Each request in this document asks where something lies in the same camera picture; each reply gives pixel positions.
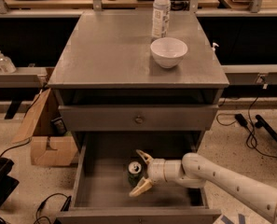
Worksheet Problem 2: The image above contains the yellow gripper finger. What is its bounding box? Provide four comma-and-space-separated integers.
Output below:
129, 177, 153, 197
136, 149, 153, 164

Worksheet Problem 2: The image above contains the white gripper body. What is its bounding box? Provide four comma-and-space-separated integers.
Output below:
147, 159, 166, 184

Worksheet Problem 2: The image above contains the green soda can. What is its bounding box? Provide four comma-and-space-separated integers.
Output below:
128, 161, 143, 188

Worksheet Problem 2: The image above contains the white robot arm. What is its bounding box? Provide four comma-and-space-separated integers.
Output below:
129, 149, 277, 224

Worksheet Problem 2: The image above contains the open grey middle drawer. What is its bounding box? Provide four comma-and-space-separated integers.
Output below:
57, 132, 221, 224

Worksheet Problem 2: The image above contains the grey drawer cabinet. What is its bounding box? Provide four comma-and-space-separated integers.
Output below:
47, 9, 230, 224

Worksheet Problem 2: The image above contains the closed grey top drawer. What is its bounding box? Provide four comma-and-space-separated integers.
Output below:
59, 105, 218, 132

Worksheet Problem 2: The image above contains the brown cardboard box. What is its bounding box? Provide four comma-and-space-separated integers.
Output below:
12, 88, 78, 166

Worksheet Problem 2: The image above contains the black power adapter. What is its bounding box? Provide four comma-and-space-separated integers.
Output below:
235, 114, 247, 127

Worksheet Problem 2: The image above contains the white ceramic bowl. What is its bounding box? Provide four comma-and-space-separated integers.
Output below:
150, 37, 188, 68

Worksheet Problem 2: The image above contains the small white pump bottle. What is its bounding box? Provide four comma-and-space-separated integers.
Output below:
212, 42, 219, 52

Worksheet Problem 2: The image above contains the clear plastic water bottle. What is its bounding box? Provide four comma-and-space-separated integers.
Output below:
151, 0, 171, 40

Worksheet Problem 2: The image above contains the black floor cable left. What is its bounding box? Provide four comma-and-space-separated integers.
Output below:
33, 192, 73, 224

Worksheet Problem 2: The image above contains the black floor cable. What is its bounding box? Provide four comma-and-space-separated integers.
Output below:
33, 192, 73, 224
215, 87, 277, 161

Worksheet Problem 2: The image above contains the black floor cable right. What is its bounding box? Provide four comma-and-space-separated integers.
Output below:
215, 87, 277, 161

